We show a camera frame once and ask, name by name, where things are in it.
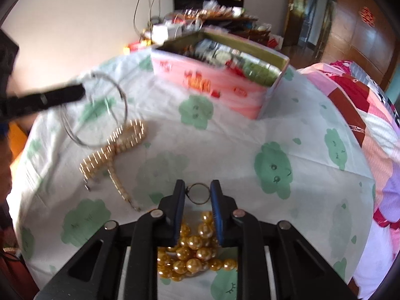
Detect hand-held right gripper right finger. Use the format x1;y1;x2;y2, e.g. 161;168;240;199
210;179;357;300

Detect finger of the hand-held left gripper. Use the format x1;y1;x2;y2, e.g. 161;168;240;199
0;83;86;121

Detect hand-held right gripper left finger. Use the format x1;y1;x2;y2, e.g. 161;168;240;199
34;179;186;300

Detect small metal ring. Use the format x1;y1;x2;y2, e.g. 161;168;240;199
186;183;207;205

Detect silver wire bangle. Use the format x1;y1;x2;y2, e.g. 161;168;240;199
61;71;129;148

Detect pink tin box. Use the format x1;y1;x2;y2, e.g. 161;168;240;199
150;27;290;120

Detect white green cloud tablecloth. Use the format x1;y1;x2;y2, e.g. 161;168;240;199
6;48;376;300

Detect gold beaded bow ornament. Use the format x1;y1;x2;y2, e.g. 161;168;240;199
79;119;148;211

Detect red yellow bag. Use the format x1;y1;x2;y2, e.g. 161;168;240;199
123;39;154;54

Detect white box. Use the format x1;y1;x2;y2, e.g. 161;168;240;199
152;24;179;43

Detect white red paper bag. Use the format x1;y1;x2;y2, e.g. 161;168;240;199
269;34;285;51

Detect dark wooden cabinet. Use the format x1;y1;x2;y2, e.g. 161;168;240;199
144;8;272;47

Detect wooden door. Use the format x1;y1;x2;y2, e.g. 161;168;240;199
283;0;301;49

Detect golden pearl bead necklace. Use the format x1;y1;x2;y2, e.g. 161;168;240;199
156;211;238;282

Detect white hanging cable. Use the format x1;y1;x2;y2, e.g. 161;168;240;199
133;0;163;35

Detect red paper wall decoration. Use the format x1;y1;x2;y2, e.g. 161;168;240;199
359;5;377;26

